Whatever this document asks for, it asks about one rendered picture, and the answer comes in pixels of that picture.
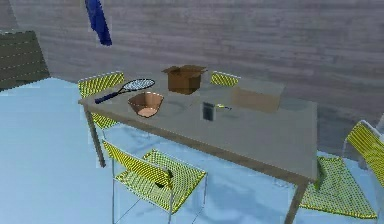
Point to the grey wooden dining table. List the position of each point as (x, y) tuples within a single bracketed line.
[(253, 136)]

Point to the copper brown bowl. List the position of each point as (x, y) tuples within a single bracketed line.
[(146, 104)]

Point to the dark green slatted panel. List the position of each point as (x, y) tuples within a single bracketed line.
[(20, 60)]

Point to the black phone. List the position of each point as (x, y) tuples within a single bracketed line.
[(208, 111)]

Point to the closed tan cardboard box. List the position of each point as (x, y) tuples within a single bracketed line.
[(256, 95)]

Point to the yellow mesh metal chair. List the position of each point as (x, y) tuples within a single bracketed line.
[(224, 79), (156, 175), (100, 85), (346, 180)]

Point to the open brown cardboard box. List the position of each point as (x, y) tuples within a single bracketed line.
[(184, 80)]

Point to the yellow pen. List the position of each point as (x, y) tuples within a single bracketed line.
[(223, 106)]

